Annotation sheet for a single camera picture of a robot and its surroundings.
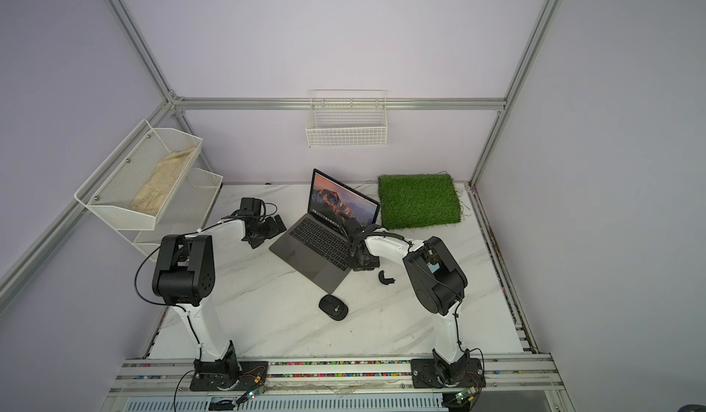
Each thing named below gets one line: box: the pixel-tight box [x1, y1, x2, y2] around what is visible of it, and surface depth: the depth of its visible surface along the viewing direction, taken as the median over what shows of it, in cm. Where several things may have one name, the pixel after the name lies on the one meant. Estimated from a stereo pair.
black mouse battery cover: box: [377, 270, 397, 286], surface depth 95 cm
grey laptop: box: [268, 168, 381, 295], surface depth 100 cm
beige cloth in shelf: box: [129, 147, 196, 218], surface depth 81 cm
